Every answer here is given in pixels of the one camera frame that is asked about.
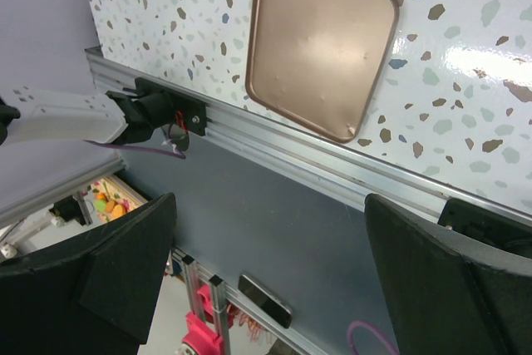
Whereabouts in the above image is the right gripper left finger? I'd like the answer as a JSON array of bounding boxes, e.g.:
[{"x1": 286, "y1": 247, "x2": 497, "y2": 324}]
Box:
[{"x1": 1, "y1": 193, "x2": 177, "y2": 354}]

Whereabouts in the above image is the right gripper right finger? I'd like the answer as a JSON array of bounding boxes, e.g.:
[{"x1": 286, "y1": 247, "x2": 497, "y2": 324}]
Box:
[{"x1": 364, "y1": 194, "x2": 531, "y2": 354}]

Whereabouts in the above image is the square tin lid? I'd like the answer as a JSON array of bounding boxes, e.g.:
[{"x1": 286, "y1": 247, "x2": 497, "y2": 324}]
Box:
[{"x1": 245, "y1": 0, "x2": 399, "y2": 143}]

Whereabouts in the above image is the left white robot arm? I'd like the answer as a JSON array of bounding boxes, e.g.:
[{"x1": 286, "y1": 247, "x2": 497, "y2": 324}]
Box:
[{"x1": 1, "y1": 86, "x2": 127, "y2": 145}]

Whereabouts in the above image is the colourful cookie box outside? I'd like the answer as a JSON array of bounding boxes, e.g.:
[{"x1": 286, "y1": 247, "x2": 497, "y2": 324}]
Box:
[{"x1": 89, "y1": 175, "x2": 148, "y2": 223}]

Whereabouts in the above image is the pink plastic clamp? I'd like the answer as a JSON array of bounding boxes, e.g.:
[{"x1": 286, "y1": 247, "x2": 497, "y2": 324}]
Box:
[{"x1": 178, "y1": 280, "x2": 234, "y2": 355}]

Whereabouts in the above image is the black smartphone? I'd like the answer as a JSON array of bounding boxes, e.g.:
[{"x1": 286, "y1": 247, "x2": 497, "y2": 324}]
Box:
[{"x1": 238, "y1": 274, "x2": 293, "y2": 329}]

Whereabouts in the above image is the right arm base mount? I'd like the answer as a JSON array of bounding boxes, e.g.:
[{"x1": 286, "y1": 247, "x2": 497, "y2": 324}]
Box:
[{"x1": 438, "y1": 198, "x2": 531, "y2": 259}]

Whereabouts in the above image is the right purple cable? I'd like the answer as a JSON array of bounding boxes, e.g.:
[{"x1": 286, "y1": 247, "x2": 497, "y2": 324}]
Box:
[{"x1": 347, "y1": 320, "x2": 398, "y2": 355}]

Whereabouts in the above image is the purple cable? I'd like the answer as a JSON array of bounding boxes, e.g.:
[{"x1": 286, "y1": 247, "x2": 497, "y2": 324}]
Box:
[
  {"x1": 82, "y1": 121, "x2": 188, "y2": 160},
  {"x1": 347, "y1": 320, "x2": 398, "y2": 355}
]

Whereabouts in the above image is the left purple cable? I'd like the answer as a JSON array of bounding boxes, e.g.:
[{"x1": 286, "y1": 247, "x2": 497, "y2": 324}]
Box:
[{"x1": 82, "y1": 121, "x2": 188, "y2": 160}]

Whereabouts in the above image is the aluminium front rail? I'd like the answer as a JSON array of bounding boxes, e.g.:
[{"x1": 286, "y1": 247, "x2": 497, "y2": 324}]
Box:
[{"x1": 87, "y1": 43, "x2": 531, "y2": 221}]

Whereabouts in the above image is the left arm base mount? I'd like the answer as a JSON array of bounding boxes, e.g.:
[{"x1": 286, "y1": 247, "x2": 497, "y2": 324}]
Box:
[{"x1": 106, "y1": 77, "x2": 207, "y2": 145}]

